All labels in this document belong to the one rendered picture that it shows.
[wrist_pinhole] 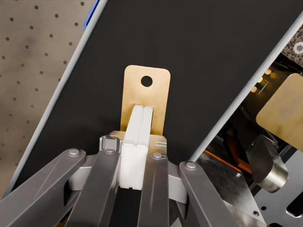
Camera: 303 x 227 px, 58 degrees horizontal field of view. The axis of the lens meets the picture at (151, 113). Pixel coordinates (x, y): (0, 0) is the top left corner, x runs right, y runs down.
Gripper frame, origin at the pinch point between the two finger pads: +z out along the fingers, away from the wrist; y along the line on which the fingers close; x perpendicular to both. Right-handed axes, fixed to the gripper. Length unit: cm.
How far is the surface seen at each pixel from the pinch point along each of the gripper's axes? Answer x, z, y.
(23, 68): -9, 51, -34
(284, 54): 5.9, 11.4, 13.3
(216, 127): -0.2, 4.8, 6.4
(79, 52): 4.9, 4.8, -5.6
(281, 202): -19.1, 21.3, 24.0
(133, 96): 1.6, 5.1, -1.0
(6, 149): -34, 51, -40
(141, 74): 3.6, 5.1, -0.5
